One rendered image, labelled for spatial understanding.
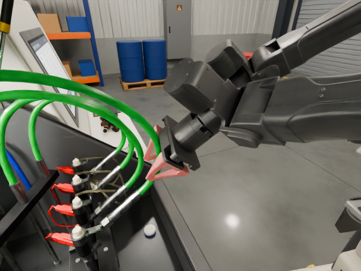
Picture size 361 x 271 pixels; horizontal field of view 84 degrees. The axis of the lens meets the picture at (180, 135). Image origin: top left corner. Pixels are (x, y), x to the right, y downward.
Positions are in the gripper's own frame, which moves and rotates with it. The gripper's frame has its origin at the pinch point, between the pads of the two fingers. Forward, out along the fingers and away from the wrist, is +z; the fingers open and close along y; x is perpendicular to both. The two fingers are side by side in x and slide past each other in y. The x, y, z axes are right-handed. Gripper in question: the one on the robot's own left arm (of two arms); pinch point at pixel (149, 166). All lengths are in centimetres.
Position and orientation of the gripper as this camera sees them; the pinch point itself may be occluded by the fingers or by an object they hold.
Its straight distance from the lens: 40.8
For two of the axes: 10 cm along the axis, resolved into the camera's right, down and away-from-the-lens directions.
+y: 2.1, 6.8, -7.0
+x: 6.7, 4.3, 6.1
